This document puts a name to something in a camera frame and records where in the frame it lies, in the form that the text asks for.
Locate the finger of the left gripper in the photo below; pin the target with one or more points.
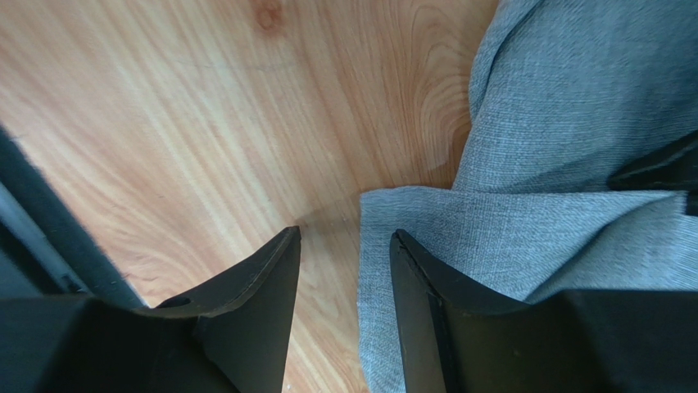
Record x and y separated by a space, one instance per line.
672 167

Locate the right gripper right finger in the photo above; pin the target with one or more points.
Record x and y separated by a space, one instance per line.
423 288

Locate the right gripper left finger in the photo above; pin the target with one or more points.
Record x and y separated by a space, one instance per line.
230 333

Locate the grey cloth napkin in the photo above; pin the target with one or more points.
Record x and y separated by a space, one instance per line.
562 95

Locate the aluminium frame rail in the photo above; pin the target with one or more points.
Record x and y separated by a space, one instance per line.
37 218

